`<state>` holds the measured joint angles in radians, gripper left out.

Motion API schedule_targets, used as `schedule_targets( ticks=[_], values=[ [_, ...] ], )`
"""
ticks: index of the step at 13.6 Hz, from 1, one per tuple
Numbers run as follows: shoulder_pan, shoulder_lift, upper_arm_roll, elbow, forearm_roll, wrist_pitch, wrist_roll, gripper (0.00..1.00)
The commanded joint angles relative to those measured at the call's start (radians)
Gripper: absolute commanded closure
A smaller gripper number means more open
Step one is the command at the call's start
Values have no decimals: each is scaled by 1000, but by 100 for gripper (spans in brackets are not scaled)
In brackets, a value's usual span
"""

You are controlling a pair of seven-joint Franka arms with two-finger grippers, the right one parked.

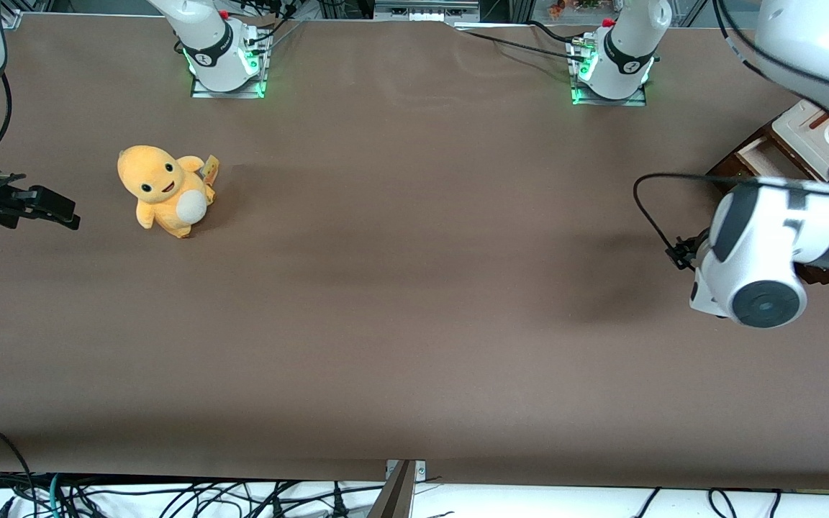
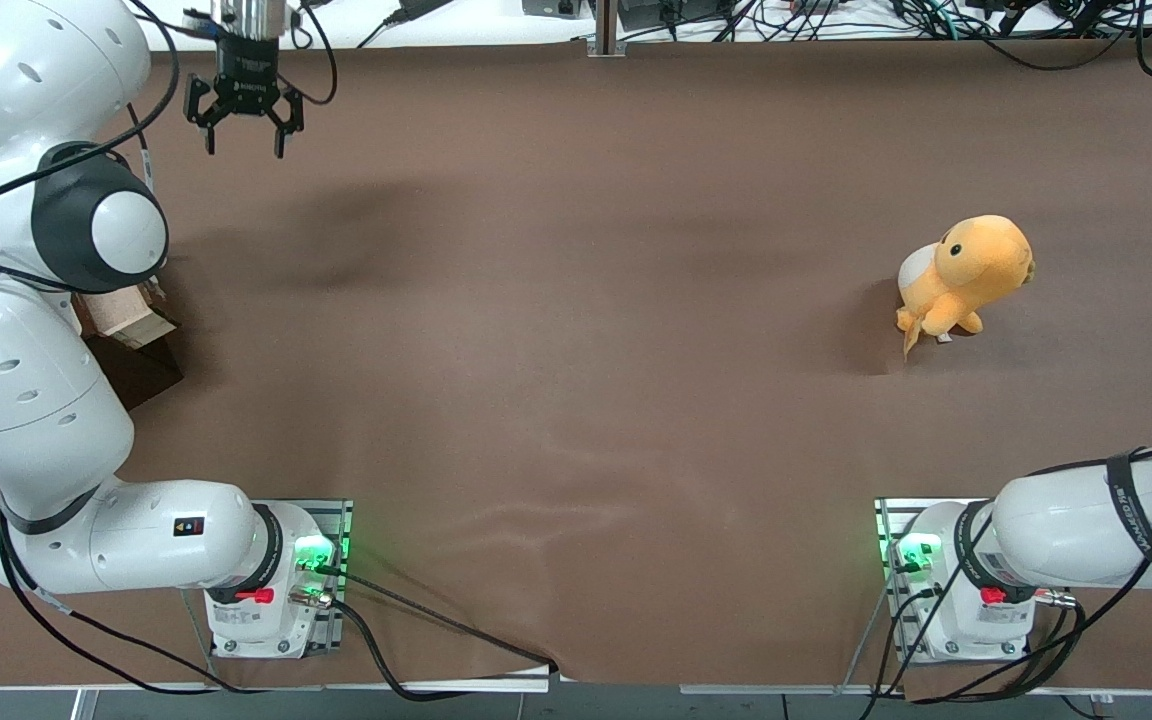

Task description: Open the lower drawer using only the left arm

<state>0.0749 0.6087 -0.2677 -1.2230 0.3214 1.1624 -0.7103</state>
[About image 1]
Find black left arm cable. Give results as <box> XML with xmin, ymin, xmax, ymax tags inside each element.
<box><xmin>633</xmin><ymin>0</ymin><xmax>829</xmax><ymax>271</ymax></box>

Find grey metal beam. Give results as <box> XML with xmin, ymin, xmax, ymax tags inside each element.
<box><xmin>366</xmin><ymin>460</ymin><xmax>417</xmax><ymax>518</ymax></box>

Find white embossed cabinet panel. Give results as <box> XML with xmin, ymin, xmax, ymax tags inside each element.
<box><xmin>772</xmin><ymin>99</ymin><xmax>829</xmax><ymax>182</ymax></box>

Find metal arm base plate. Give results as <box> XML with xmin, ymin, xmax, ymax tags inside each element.
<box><xmin>190</xmin><ymin>72</ymin><xmax>267</xmax><ymax>99</ymax></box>
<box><xmin>571</xmin><ymin>85</ymin><xmax>648</xmax><ymax>107</ymax></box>

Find brown table cover sheet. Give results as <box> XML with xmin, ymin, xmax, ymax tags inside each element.
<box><xmin>0</xmin><ymin>13</ymin><xmax>829</xmax><ymax>494</ymax></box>

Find yellow plush toy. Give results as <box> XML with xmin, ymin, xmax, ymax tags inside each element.
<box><xmin>117</xmin><ymin>145</ymin><xmax>220</xmax><ymax>240</ymax></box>

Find aluminium frame rack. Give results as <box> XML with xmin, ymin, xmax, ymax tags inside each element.
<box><xmin>373</xmin><ymin>0</ymin><xmax>481</xmax><ymax>22</ymax></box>

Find small metal bracket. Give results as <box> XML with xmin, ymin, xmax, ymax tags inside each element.
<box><xmin>384</xmin><ymin>459</ymin><xmax>427</xmax><ymax>481</ymax></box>

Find plain dark wooden drawer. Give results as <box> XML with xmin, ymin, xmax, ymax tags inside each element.
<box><xmin>706</xmin><ymin>135</ymin><xmax>800</xmax><ymax>189</ymax></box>

